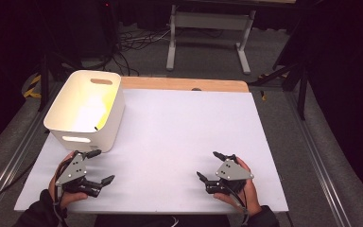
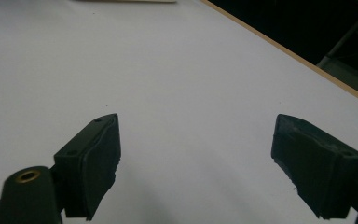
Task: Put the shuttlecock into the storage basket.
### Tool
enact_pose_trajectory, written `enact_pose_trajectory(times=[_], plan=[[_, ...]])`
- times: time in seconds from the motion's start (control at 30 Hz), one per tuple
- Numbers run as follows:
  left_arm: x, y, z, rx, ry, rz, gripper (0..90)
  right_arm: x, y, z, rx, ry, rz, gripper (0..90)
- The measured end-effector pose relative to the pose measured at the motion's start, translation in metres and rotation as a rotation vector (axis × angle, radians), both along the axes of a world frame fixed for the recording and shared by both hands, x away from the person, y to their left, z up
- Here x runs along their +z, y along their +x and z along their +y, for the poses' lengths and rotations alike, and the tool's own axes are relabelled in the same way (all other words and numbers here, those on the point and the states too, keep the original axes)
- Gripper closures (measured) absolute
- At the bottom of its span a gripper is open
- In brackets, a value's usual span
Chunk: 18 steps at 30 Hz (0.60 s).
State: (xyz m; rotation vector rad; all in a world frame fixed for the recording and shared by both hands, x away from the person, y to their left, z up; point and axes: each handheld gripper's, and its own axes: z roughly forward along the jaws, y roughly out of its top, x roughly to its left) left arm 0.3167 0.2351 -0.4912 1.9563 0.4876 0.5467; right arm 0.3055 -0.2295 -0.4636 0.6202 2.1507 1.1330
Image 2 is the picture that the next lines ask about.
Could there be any wooden table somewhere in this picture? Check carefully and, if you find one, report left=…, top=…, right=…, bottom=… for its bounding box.
left=200, top=0, right=358, bottom=110

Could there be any grey metal floor rail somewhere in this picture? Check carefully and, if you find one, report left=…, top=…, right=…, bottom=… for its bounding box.
left=316, top=13, right=358, bottom=102

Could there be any white table cover sheet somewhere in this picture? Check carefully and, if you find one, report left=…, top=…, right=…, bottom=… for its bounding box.
left=0, top=0, right=358, bottom=224

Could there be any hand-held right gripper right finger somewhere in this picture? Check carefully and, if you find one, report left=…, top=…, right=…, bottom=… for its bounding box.
left=270, top=113, right=358, bottom=220

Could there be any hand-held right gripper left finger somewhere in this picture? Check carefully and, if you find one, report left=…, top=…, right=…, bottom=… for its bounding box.
left=53, top=113, right=122, bottom=221

